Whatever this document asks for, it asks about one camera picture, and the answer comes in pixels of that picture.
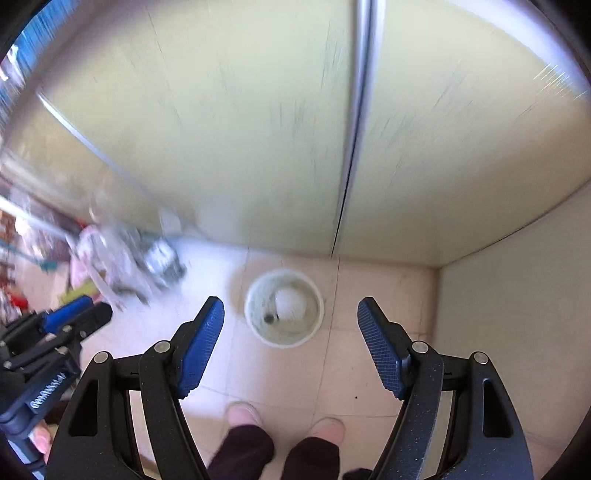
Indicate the person's left pink shoe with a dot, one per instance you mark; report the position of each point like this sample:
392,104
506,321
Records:
244,413

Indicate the person's left leg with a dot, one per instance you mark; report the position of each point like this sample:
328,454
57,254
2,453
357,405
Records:
242,454

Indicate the person's left hand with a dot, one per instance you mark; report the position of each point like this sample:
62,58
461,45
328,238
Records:
41,438

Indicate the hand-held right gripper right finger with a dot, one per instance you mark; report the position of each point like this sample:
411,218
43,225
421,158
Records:
378,344

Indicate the person's right leg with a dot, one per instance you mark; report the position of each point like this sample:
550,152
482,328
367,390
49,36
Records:
314,461

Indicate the white round bin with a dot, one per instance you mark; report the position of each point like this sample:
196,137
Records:
258,318

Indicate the narrow cream cabinet door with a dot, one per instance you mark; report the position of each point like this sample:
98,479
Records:
461,152

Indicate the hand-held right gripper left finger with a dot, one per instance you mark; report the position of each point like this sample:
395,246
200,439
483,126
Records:
203,341

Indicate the pile of plastic bags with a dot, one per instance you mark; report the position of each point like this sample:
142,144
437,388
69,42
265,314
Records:
120,258

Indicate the white paper ball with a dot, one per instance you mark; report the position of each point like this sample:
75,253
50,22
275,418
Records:
292,304

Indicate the teal mop stick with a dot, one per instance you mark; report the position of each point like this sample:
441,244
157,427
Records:
27,256

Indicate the cluttered goods shelf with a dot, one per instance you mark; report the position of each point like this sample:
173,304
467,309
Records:
11,277

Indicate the blue striped cloth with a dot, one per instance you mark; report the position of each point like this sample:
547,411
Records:
25,50

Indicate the person's pink shoe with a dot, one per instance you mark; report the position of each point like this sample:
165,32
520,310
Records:
244,413
328,429

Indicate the person's right pink shoe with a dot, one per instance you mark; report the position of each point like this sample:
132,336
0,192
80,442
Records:
328,429

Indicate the person's leg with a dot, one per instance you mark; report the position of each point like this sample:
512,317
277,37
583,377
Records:
242,454
314,461

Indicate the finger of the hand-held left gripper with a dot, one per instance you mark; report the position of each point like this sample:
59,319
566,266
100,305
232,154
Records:
94,321
69,311

